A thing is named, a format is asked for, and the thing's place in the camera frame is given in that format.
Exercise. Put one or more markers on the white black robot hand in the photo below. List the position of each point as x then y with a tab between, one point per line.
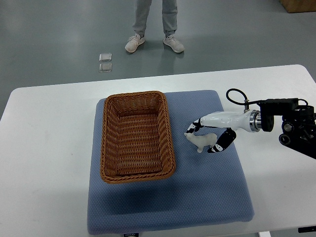
230	121

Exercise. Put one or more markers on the white bear figurine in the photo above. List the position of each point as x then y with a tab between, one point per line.
200	141

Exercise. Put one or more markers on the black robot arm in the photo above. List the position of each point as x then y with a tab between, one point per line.
298	120

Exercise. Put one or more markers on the brown wicker basket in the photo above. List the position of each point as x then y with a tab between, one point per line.
136	140

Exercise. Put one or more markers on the blue quilted mat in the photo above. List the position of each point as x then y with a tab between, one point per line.
205	189

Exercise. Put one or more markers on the left white sneaker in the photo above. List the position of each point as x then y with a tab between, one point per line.
173	43

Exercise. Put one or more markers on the white sneaker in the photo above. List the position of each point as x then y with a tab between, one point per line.
173	43
134	42

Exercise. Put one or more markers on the right white sneaker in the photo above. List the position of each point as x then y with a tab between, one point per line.
134	42

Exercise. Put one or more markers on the brown cardboard box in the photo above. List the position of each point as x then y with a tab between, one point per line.
299	6

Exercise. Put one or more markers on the person in grey trousers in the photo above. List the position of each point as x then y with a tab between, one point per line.
169	16

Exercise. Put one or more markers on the lower metal floor plate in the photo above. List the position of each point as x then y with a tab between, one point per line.
105	67

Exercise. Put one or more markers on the metal floor plate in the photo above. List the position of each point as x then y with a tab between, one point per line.
103	57
105	67

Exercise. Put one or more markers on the upper metal floor plate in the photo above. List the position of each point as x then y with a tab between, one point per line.
103	57

